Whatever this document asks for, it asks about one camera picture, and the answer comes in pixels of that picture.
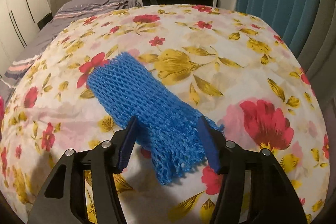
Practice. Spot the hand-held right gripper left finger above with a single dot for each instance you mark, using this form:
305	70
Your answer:
128	145

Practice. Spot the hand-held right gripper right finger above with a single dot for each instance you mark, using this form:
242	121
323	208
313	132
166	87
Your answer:
208	142

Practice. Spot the blue foam net sleeve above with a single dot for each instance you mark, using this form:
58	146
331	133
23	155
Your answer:
147	98

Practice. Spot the grey striped duvet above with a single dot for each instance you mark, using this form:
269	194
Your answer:
86	5

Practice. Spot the black bedside stand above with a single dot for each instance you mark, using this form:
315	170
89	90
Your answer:
44	21

